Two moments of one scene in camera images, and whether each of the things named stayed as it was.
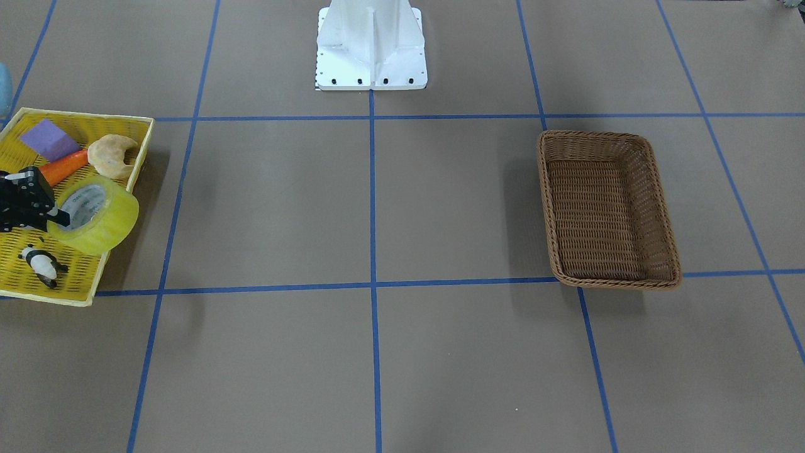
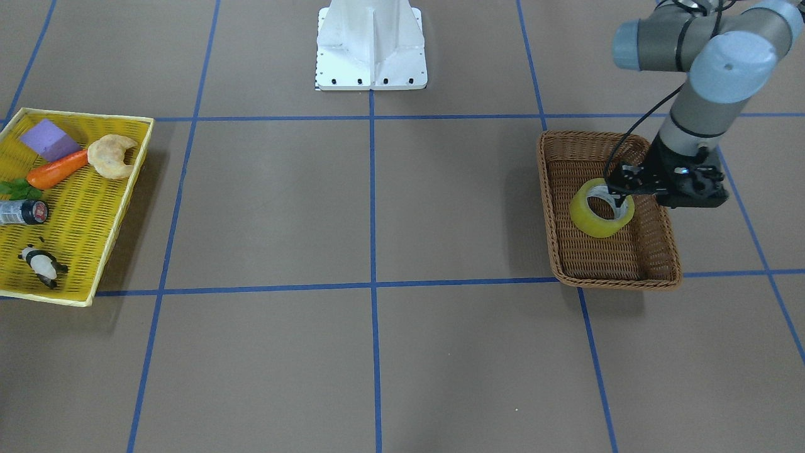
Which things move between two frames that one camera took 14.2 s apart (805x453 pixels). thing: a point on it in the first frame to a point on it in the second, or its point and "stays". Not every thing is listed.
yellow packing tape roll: x=103 y=214 to x=587 y=221
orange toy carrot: x=59 y=169 stays
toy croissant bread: x=106 y=155 stays
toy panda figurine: x=44 y=265 stays
